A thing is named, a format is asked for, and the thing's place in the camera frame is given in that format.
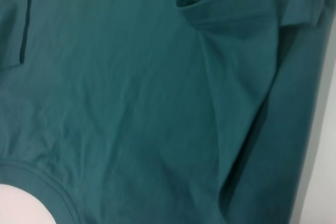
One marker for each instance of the teal blue t-shirt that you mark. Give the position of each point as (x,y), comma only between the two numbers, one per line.
(147,90)

